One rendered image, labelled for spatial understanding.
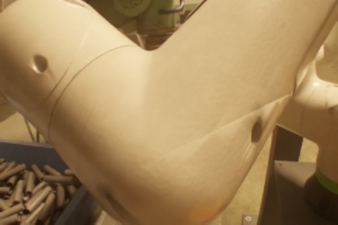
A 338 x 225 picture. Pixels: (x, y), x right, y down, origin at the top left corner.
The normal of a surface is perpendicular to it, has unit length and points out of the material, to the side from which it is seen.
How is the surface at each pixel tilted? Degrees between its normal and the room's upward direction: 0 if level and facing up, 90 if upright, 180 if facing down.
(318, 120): 81
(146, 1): 90
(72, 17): 35
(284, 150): 90
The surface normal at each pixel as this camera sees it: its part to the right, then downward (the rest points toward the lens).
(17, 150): -0.22, 0.25
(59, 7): 0.36, -0.62
